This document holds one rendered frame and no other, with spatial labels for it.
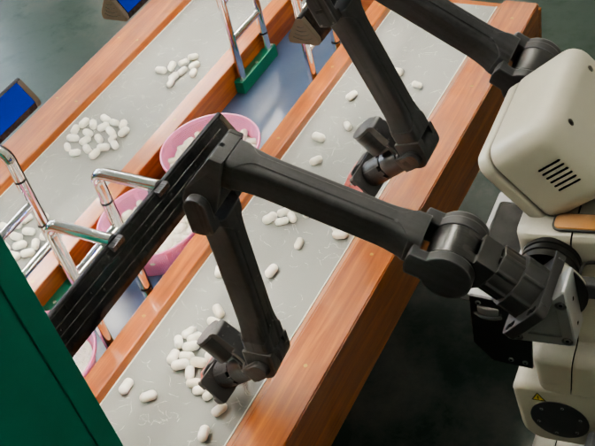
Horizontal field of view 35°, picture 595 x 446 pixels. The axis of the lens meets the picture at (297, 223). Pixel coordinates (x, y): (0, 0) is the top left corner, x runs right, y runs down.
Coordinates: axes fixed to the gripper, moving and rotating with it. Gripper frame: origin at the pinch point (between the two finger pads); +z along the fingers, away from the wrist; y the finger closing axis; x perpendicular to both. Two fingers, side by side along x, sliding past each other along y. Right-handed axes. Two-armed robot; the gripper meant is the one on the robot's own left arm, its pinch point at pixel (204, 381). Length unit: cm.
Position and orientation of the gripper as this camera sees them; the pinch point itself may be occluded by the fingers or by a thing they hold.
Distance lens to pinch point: 188.7
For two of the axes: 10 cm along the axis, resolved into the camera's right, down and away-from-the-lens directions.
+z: -5.3, 3.1, 7.9
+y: -4.7, 6.7, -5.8
